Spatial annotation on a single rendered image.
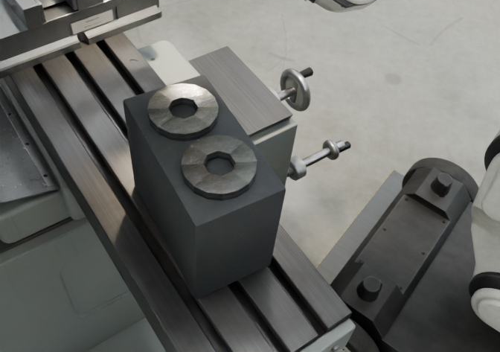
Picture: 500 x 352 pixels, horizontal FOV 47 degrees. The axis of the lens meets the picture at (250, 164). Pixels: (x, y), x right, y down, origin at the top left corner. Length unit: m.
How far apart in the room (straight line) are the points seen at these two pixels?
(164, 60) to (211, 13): 1.57
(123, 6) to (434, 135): 1.60
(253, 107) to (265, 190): 0.64
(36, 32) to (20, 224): 0.34
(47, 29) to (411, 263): 0.89
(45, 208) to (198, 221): 0.48
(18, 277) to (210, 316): 0.51
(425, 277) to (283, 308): 0.60
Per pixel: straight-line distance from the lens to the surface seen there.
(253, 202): 0.66
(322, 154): 1.51
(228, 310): 0.79
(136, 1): 1.17
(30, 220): 1.08
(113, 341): 1.61
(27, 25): 1.09
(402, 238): 1.36
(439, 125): 2.50
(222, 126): 0.73
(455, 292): 1.36
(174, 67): 1.25
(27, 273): 1.19
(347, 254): 1.52
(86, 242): 1.19
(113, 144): 0.96
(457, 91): 2.69
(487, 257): 1.19
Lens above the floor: 1.68
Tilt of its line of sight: 51 degrees down
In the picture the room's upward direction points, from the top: 7 degrees clockwise
